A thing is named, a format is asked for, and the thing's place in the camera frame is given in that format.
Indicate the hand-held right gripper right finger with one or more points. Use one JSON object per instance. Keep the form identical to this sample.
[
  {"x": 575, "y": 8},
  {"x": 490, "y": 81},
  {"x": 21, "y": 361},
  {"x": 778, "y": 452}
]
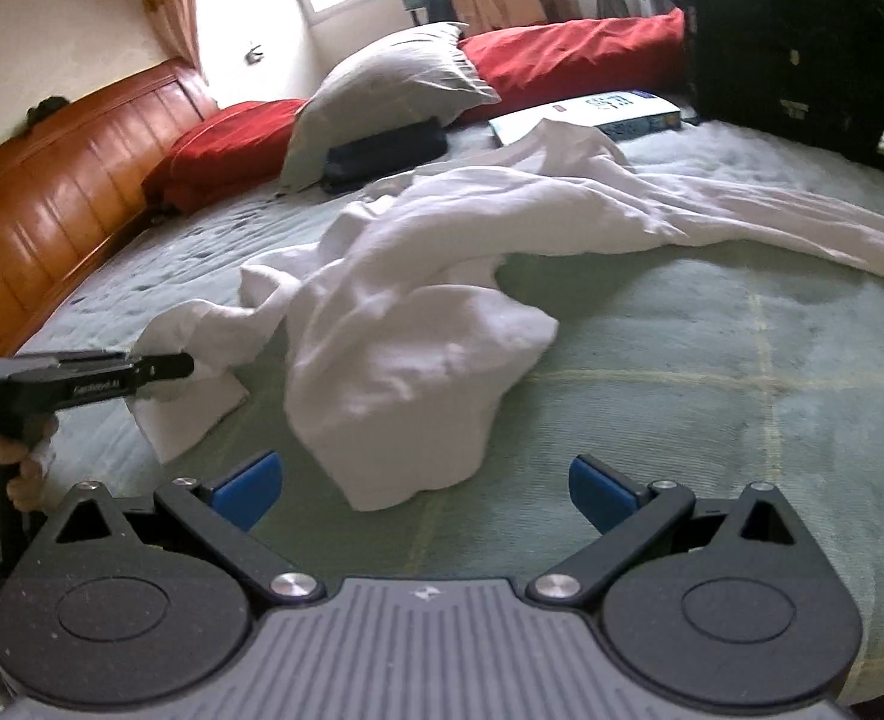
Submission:
[{"x": 599, "y": 495}]

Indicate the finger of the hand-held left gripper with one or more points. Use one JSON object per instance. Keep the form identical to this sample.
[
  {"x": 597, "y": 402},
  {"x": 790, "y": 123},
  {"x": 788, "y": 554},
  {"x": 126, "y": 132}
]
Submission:
[
  {"x": 127, "y": 382},
  {"x": 60, "y": 364}
]

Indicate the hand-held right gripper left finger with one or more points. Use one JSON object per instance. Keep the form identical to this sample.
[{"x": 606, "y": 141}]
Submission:
[{"x": 247, "y": 491}]

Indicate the white printed t-shirt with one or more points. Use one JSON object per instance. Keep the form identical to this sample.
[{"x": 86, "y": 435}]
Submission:
[{"x": 412, "y": 330}]

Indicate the person's left hand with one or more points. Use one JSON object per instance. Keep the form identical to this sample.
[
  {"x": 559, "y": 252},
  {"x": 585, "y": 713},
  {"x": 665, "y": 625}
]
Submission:
[{"x": 30, "y": 465}]

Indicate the wooden headboard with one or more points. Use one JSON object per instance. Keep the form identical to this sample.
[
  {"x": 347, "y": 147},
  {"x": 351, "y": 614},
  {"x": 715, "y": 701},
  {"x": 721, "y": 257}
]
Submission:
[{"x": 60, "y": 202}]

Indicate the small black cloth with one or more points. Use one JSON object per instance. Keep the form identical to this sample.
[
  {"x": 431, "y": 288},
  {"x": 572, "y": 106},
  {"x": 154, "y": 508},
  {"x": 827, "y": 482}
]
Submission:
[{"x": 46, "y": 109}]

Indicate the black pouch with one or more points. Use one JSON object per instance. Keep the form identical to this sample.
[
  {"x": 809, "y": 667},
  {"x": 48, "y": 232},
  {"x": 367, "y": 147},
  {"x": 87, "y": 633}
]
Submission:
[{"x": 382, "y": 154}]

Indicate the blue book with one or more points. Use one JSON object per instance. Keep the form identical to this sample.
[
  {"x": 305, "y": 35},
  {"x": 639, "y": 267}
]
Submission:
[{"x": 629, "y": 116}]

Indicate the grey checked pillow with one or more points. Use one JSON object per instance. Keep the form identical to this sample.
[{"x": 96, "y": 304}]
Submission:
[{"x": 389, "y": 90}]

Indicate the red quilt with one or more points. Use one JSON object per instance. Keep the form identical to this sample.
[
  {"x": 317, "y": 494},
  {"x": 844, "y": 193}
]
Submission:
[{"x": 577, "y": 52}]

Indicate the black backpack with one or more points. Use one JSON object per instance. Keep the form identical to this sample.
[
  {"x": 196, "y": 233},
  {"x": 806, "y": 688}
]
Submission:
[{"x": 787, "y": 37}]

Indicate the brown cardboard box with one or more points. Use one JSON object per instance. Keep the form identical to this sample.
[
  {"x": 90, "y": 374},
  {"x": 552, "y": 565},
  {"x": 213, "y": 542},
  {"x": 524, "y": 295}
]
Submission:
[{"x": 517, "y": 0}]

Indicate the wall hook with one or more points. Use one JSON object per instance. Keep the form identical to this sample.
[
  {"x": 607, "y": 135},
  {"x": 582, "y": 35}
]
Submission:
[{"x": 253, "y": 52}]

